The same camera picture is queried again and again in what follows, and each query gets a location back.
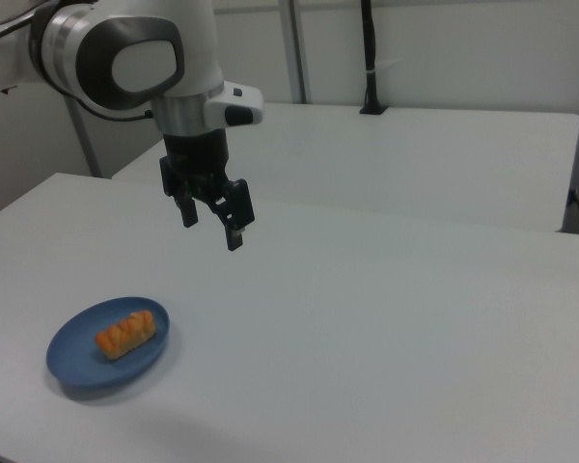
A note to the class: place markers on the blue round plate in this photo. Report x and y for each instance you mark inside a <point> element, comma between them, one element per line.
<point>77,359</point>

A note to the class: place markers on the aluminium partition post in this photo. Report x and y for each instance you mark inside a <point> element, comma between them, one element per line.
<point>84,140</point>
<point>300,48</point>

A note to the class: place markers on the orange braided bread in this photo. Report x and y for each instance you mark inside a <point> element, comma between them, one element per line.
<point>125,334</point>

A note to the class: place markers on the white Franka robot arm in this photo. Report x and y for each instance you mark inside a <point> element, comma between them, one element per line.
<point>140,53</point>

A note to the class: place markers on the black pole with white band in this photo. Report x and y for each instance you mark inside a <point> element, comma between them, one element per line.
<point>370,58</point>

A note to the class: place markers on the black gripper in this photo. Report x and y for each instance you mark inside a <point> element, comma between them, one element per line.
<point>198,152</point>

